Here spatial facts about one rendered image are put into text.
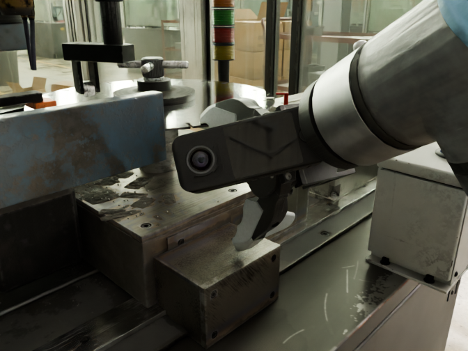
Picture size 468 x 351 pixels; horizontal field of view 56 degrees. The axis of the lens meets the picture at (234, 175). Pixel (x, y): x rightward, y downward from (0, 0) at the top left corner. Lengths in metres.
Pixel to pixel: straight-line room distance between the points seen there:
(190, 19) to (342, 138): 0.97
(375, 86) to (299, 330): 0.31
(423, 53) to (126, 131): 0.24
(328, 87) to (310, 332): 0.29
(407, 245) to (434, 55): 0.38
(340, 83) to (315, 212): 0.45
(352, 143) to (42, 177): 0.23
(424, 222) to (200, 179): 0.32
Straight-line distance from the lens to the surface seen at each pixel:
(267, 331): 0.49
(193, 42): 1.23
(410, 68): 0.25
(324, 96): 0.29
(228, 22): 0.87
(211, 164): 0.33
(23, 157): 0.35
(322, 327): 0.50
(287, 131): 0.33
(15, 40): 0.75
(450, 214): 0.55
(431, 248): 0.58
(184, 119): 0.50
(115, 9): 0.54
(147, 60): 0.60
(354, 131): 0.28
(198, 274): 0.45
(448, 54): 0.23
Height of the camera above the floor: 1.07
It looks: 21 degrees down
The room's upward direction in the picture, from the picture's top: straight up
